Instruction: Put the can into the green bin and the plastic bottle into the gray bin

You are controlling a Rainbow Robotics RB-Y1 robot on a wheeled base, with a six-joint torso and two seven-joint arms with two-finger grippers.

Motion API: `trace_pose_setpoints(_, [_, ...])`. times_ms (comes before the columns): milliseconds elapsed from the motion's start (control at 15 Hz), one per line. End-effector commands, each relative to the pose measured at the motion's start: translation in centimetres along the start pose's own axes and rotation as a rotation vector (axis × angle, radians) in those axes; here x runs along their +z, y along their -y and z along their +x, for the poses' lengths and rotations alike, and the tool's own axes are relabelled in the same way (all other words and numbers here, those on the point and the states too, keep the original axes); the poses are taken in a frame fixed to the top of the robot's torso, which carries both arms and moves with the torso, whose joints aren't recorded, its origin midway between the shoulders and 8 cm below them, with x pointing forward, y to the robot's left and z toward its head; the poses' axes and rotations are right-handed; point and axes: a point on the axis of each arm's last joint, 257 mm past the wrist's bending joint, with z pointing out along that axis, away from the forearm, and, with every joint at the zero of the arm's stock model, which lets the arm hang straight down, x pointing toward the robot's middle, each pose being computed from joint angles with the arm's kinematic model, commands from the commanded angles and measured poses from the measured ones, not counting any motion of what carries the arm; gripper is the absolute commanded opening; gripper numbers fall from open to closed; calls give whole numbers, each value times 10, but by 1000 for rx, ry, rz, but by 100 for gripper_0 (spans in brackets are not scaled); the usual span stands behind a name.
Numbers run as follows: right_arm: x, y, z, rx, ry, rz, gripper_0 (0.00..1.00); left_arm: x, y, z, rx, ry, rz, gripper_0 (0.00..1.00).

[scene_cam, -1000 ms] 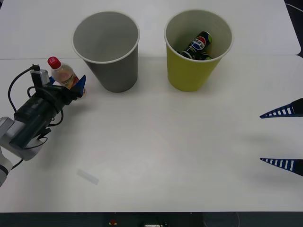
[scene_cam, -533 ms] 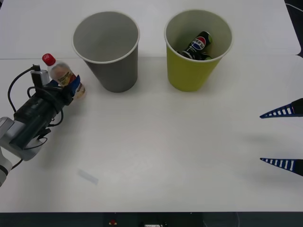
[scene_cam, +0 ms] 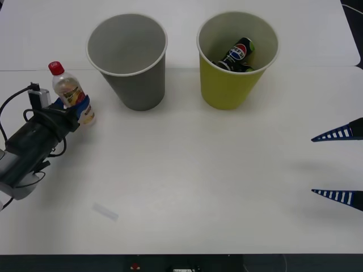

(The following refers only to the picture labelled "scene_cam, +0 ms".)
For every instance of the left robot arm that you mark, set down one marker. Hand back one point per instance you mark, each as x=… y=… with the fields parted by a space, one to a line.
x=27 y=150

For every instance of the yellow-green plastic bin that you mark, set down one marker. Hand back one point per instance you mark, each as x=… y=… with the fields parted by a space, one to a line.
x=227 y=88

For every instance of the clear bottle with red cap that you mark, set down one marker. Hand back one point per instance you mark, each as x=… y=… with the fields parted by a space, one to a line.
x=66 y=85

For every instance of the black drink can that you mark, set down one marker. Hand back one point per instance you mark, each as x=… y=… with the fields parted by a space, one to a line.
x=238 y=52
x=241 y=67

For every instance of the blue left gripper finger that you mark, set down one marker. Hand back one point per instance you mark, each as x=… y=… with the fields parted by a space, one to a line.
x=82 y=106
x=59 y=102

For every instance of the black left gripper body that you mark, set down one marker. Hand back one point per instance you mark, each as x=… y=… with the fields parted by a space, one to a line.
x=63 y=120

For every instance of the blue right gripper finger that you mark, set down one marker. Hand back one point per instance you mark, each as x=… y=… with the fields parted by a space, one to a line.
x=340 y=196
x=340 y=132

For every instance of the grey plastic bin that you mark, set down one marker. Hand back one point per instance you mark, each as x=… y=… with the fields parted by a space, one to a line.
x=139 y=88

